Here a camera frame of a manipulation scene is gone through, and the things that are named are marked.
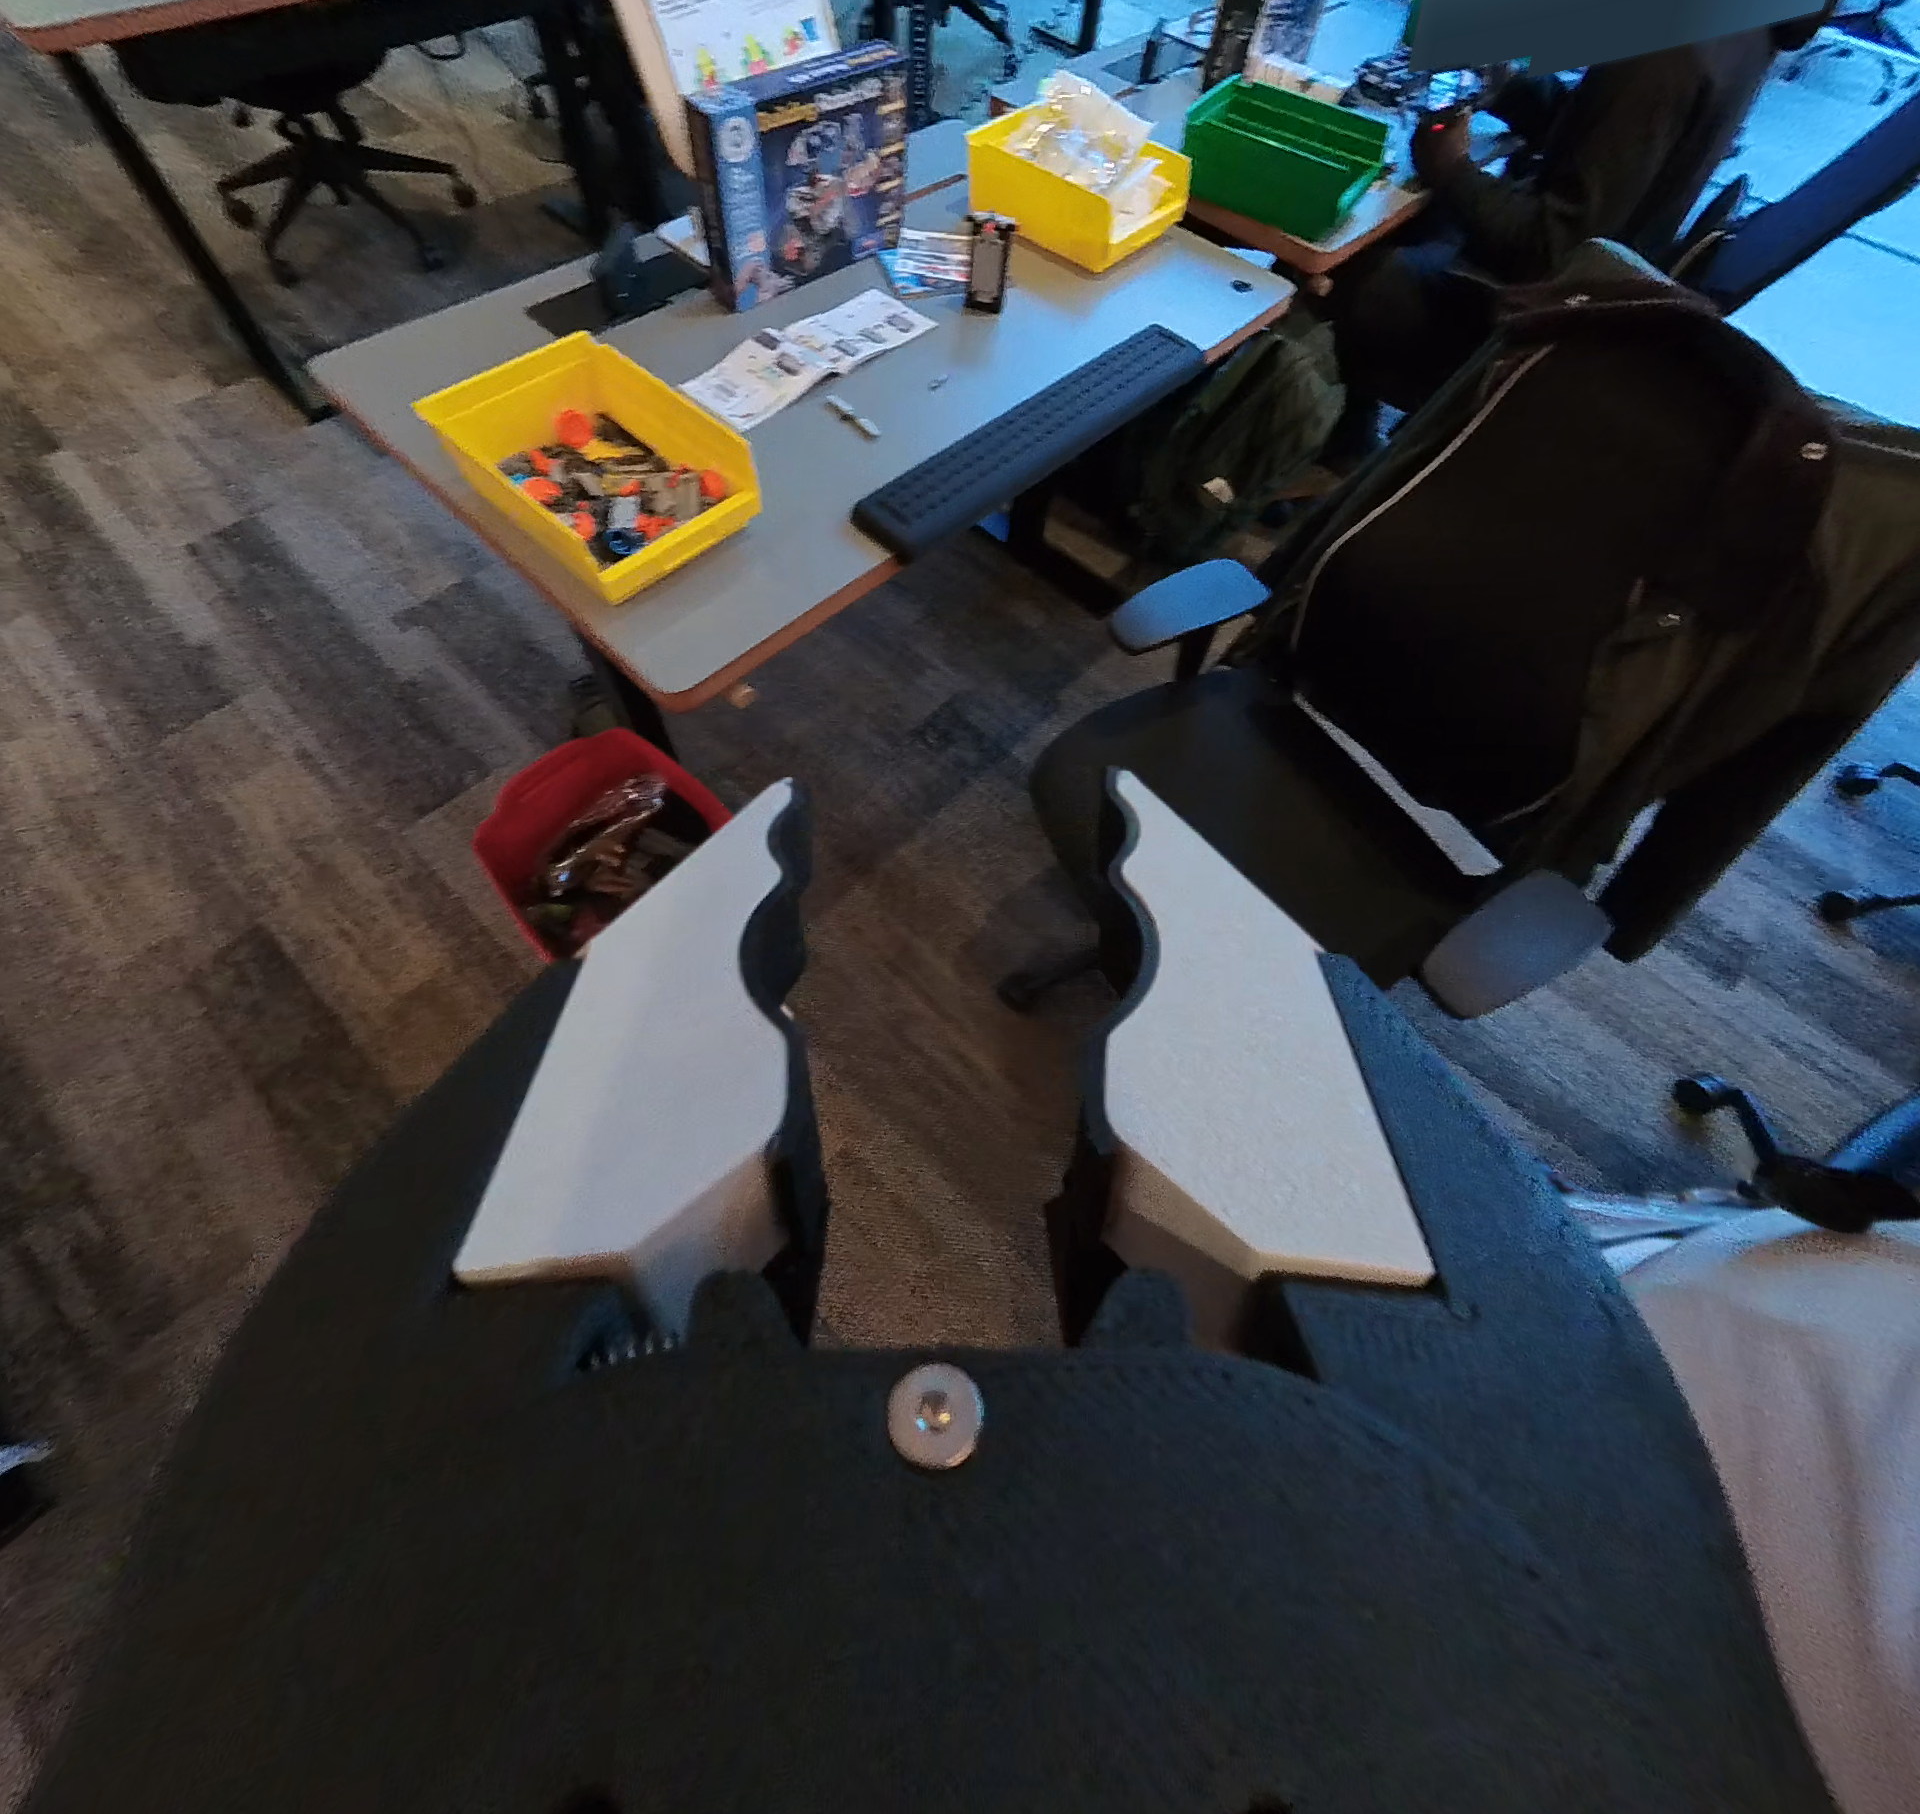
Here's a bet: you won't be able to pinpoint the dark plastic packets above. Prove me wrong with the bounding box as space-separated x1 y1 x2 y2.
521 775 712 943

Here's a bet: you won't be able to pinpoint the person's white clothing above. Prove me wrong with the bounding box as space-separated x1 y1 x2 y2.
1562 1193 1920 1814

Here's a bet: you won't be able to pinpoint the black chair base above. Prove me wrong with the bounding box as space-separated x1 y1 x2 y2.
1666 1067 1920 1233

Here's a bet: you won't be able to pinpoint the red floor bin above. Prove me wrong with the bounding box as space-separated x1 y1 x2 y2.
468 727 735 962

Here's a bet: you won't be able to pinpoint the pile of toy parts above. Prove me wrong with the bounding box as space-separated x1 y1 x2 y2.
495 407 735 566

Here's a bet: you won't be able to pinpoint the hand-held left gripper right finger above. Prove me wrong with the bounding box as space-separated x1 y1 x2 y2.
1052 765 1441 1353

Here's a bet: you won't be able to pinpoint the green storage bin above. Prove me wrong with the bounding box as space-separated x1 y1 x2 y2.
1184 74 1394 239

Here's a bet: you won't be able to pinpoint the blue toy kit box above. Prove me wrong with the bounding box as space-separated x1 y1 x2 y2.
685 40 914 313

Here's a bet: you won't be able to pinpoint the black office chair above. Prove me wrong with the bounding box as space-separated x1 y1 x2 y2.
110 5 484 284

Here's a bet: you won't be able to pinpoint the brown rimmed desk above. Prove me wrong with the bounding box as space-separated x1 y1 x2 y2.
990 37 1434 291

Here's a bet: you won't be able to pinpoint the wooden sheet stand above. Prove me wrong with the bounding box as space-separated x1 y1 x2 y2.
596 0 712 261

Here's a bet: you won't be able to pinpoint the office chair with grey armrests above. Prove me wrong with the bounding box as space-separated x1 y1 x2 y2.
997 557 1616 1018

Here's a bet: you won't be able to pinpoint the instruction booklet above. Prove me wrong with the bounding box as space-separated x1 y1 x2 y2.
679 291 942 434

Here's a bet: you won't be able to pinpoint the black wrist rest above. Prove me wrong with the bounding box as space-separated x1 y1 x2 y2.
853 324 1212 561

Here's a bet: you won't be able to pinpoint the yellow bin of toy parts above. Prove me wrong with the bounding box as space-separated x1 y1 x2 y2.
413 334 764 604

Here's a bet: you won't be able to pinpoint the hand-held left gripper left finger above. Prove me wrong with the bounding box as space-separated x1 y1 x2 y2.
452 775 829 1348

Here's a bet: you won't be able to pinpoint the black electronic device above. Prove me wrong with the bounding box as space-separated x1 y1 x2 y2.
588 222 708 324

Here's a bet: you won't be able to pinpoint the black jacket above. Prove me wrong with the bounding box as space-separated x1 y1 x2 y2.
1248 239 1920 962

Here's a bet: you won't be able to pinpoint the small printed leaflet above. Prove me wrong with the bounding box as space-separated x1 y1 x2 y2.
872 227 974 296

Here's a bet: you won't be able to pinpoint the yellow bin of clear bags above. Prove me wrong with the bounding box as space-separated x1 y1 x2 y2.
962 101 1192 276

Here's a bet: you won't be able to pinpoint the green backpack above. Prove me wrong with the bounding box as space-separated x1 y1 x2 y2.
1133 321 1354 571

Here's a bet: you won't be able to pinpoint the clear plastic bags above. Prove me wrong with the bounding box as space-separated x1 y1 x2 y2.
1005 72 1165 214

